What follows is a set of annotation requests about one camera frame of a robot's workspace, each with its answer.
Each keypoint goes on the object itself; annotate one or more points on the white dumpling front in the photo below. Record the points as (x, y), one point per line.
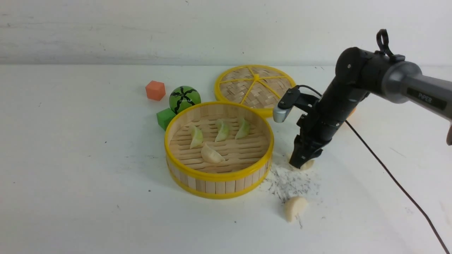
(294, 206)

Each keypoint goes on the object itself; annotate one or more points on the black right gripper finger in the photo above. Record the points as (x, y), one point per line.
(311, 152)
(301, 154)

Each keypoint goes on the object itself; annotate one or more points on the orange cube block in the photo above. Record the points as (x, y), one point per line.
(155, 90)

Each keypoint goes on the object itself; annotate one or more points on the orange toy fruit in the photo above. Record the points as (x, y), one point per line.
(353, 110)

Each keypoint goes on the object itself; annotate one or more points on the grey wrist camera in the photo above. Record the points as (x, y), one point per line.
(285, 104)

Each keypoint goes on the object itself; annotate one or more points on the green dumpling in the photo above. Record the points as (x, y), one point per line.
(223, 130)
(197, 137)
(244, 129)

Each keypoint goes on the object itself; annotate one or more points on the bamboo steamer tray yellow rim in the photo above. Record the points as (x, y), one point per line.
(248, 160)

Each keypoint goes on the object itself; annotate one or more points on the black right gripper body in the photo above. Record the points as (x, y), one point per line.
(322, 119)

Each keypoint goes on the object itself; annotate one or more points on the green watermelon toy ball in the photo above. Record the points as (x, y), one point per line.
(182, 98)

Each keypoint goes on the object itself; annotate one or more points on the bamboo steamer lid yellow rim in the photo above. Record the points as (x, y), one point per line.
(255, 86)

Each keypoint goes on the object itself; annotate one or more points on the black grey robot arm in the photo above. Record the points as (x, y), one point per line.
(359, 73)

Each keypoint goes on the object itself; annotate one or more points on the white dumpling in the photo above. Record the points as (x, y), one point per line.
(210, 155)
(304, 167)
(294, 206)

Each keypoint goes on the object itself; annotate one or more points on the green cube block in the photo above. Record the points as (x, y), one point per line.
(164, 117)

